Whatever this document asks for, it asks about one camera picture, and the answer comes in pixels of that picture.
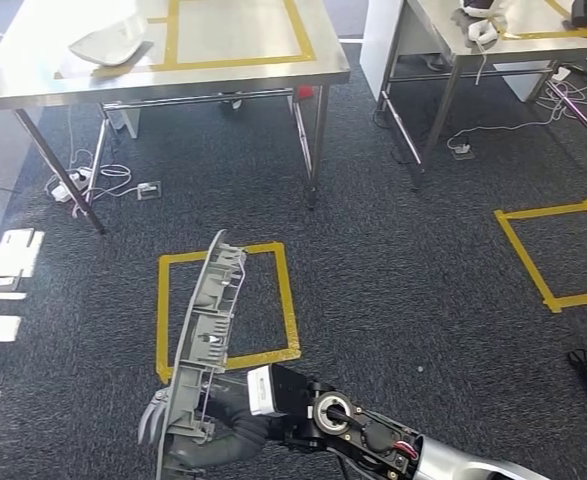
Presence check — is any grey plastic wheel hubcap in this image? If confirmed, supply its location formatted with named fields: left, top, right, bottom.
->
left=154, top=229, right=248, bottom=480

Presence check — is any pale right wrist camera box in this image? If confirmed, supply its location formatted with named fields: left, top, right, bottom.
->
left=246, top=365, right=276, bottom=419

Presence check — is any white black VR headset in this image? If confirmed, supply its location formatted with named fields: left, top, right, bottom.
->
left=460, top=0, right=507, bottom=20

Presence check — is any white controller cord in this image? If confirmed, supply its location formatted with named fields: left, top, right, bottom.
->
left=474, top=39, right=489, bottom=87

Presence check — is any stainless steel workbench table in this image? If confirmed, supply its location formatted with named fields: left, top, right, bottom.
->
left=0, top=0, right=351, bottom=236

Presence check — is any yellow floor tape square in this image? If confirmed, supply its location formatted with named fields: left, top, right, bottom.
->
left=494, top=198, right=587, bottom=315
left=155, top=241, right=303, bottom=386

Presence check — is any white desk leg panel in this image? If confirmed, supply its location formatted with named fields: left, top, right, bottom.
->
left=119, top=105, right=141, bottom=140

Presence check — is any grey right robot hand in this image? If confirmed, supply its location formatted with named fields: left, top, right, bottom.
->
left=138, top=382, right=270, bottom=480

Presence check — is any low white panel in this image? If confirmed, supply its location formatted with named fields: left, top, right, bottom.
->
left=494, top=61, right=549, bottom=104

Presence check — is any yellow workbench tape outline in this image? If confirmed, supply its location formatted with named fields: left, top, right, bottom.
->
left=55, top=0, right=317, bottom=81

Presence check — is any tall white panel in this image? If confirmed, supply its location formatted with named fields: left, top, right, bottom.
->
left=359, top=0, right=409, bottom=102

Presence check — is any white floor cable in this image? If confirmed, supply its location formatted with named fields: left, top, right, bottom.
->
left=42, top=105, right=139, bottom=220
left=445, top=66, right=587, bottom=152

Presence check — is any white curved plastic part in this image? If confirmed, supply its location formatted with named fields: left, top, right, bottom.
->
left=67, top=14, right=149, bottom=68

